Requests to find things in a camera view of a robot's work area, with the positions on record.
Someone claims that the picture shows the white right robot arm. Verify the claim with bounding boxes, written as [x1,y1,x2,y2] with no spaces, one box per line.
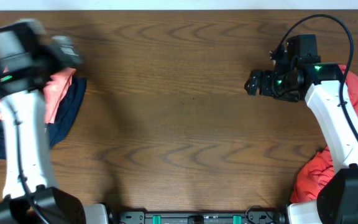
[244,63,358,223]

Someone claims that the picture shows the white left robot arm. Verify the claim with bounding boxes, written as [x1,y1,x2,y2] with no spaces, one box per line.
[0,28,109,223]

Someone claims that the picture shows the pink t-shirt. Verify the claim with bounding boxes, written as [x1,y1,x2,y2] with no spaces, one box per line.
[0,67,77,125]

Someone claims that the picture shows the red crumpled t-shirt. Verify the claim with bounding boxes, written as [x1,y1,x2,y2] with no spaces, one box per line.
[290,72,358,203]

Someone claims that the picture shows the navy blue folded t-shirt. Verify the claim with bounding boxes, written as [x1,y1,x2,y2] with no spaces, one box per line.
[0,75,86,159]

